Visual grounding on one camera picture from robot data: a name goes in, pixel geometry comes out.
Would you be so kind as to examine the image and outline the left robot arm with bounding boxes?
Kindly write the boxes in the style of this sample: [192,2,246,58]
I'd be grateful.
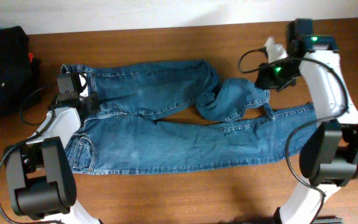
[0,72,100,223]

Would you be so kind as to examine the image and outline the right black cable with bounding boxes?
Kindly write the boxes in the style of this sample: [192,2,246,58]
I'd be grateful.
[237,47,350,224]

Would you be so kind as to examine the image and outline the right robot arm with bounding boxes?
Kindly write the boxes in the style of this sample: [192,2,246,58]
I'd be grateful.
[255,19,358,223]

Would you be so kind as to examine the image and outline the blue denim jeans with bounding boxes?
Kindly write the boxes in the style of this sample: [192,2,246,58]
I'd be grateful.
[61,60,315,175]

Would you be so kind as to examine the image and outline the black folded garment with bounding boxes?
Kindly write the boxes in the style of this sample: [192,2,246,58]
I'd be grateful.
[0,26,40,117]

